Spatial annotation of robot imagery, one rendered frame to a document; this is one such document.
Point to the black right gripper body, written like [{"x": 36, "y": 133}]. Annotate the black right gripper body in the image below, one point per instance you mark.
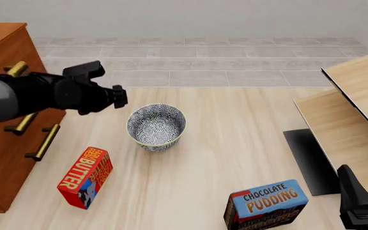
[{"x": 367, "y": 221}]

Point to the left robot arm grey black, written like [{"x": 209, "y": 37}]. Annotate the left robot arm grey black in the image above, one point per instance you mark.
[{"x": 2, "y": 100}]

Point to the blue chocolate pudding box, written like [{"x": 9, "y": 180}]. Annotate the blue chocolate pudding box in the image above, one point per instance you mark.
[{"x": 267, "y": 198}]

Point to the pale wood slab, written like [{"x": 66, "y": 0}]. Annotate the pale wood slab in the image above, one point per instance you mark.
[{"x": 340, "y": 134}]

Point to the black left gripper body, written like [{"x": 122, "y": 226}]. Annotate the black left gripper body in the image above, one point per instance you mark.
[{"x": 83, "y": 70}]

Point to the red butter box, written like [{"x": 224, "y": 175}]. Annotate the red butter box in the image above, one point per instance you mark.
[{"x": 81, "y": 175}]

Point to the patterned black white bowl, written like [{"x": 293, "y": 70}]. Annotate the patterned black white bowl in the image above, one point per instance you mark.
[{"x": 156, "y": 129}]

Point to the pale wood panel black edge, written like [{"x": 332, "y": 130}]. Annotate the pale wood panel black edge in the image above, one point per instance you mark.
[{"x": 363, "y": 79}]

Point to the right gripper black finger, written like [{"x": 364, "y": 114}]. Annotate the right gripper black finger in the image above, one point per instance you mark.
[{"x": 353, "y": 191}]

